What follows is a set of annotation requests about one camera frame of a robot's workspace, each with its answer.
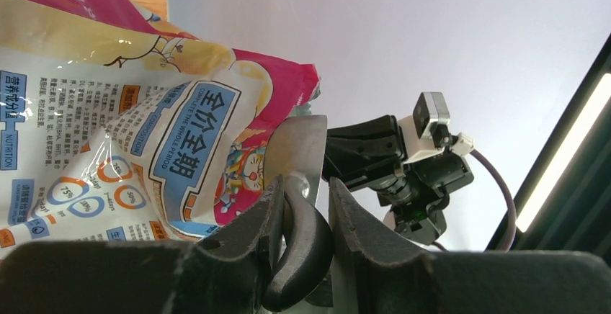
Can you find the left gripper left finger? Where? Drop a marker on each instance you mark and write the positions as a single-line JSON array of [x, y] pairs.
[[228, 272]]

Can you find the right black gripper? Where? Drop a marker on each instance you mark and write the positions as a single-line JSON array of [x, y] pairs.
[[367, 155]]

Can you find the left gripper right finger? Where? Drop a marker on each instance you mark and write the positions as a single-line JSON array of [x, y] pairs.
[[375, 270]]

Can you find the silver metal scoop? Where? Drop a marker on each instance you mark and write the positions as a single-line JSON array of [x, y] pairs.
[[295, 155]]

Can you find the cat food bag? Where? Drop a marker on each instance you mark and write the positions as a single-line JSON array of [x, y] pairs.
[[118, 126]]

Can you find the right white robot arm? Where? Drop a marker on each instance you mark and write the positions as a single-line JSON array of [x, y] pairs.
[[412, 172]]

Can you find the ceiling light strip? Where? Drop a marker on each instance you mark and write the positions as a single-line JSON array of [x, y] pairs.
[[565, 153]]

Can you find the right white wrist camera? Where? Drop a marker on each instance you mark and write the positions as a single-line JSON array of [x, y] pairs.
[[425, 133]]

